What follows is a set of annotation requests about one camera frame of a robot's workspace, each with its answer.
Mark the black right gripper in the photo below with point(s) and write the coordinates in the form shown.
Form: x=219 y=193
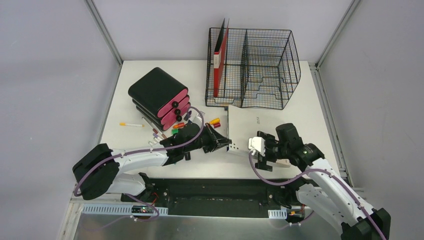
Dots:
x=262 y=160

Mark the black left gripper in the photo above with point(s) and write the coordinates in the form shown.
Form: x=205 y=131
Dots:
x=210 y=139

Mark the grey notebook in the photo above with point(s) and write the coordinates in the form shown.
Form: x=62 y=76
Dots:
x=244 y=123

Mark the black pink drawer unit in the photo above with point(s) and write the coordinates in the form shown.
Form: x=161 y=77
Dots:
x=161 y=98

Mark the red notebook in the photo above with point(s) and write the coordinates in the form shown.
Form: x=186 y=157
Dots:
x=219 y=56

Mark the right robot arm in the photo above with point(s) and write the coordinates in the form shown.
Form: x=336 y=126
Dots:
x=318 y=185

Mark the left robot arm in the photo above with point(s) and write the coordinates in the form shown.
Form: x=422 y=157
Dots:
x=104 y=170

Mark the red marker cap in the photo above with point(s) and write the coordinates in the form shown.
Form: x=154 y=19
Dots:
x=217 y=125

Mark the small orange marker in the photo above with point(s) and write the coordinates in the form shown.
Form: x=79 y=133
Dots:
x=179 y=125

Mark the white pen orange cap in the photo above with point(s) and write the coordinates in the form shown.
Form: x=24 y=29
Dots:
x=131 y=125

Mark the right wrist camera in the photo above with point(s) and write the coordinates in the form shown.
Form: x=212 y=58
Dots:
x=256 y=145

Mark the white cable duct right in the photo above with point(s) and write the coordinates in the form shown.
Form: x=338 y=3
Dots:
x=277 y=213

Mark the white cable duct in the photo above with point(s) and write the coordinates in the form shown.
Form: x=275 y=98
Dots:
x=123 y=209
x=277 y=213

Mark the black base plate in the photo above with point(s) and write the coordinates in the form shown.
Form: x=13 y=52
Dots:
x=234 y=198

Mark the black wire mesh organizer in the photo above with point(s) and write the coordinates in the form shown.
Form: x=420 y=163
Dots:
x=261 y=69

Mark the white cable duct left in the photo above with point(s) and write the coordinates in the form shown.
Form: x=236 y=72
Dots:
x=123 y=209

